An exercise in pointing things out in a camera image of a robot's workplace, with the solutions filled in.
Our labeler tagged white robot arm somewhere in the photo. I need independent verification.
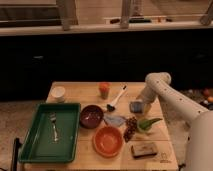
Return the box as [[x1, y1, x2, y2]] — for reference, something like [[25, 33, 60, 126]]
[[139, 72, 213, 171]]

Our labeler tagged green plastic tray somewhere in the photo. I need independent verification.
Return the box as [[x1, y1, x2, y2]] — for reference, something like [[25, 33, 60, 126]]
[[19, 103, 81, 163]]

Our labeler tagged orange topped bottle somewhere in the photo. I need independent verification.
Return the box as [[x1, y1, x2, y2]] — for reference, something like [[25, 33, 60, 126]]
[[99, 82, 110, 99]]

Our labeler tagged orange bowl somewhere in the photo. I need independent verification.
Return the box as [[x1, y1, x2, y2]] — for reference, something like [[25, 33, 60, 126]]
[[92, 126, 123, 158]]

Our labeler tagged purple bowl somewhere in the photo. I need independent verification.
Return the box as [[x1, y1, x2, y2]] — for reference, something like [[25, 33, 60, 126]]
[[80, 105, 104, 129]]

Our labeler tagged white cup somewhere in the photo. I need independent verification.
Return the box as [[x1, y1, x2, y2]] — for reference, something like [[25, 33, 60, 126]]
[[51, 86, 65, 102]]

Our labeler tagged silver fork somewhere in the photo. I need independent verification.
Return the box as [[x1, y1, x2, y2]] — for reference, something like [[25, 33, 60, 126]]
[[50, 113, 59, 142]]

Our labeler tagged blue grey cloth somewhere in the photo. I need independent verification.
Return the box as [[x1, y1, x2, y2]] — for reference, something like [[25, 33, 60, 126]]
[[104, 114, 126, 127]]

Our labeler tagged dark grape bunch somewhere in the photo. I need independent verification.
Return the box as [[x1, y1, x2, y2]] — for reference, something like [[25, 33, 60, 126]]
[[123, 117, 137, 142]]

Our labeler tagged blue sponge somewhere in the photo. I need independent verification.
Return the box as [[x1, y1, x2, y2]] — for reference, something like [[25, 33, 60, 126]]
[[129, 101, 143, 113]]

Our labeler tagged black chair post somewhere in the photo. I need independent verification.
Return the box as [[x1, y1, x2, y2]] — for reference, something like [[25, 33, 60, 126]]
[[10, 138, 22, 171]]

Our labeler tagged brown block sponge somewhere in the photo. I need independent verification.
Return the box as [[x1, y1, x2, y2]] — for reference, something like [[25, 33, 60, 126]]
[[131, 143, 158, 158]]

